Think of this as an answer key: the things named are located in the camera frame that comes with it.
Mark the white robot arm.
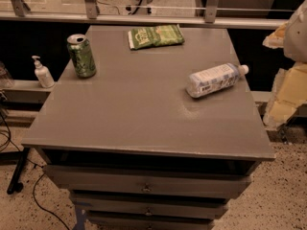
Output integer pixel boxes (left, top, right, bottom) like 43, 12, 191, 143
284, 0, 307, 63

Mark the blue plastic bottle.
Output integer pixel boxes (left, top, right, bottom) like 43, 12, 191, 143
186, 63, 249, 98

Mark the white pump dispenser bottle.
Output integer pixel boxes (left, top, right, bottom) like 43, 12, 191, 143
32, 56, 55, 88

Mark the grey drawer cabinet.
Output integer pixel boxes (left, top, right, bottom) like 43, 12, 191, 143
20, 24, 277, 230

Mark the top grey drawer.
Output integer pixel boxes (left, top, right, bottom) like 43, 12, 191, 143
44, 165, 251, 198

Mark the grey drawer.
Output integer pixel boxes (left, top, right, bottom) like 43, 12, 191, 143
70, 193, 228, 219
44, 165, 251, 198
87, 211, 214, 230

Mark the green snack bag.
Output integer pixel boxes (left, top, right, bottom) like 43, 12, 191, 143
128, 25, 185, 50

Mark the green soda can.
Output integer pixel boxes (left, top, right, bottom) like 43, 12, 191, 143
67, 34, 96, 78

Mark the middle grey drawer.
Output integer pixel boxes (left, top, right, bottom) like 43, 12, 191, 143
70, 193, 228, 219

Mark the bottom grey drawer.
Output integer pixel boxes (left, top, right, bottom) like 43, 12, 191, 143
87, 211, 214, 230

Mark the yellow foam block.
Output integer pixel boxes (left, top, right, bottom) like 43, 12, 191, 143
263, 62, 307, 128

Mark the black stand leg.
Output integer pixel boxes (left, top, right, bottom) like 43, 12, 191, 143
7, 148, 30, 195

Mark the black floor cable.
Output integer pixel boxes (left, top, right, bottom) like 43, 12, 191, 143
0, 110, 71, 230

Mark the grey metal window rail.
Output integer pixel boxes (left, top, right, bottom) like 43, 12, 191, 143
0, 0, 294, 30

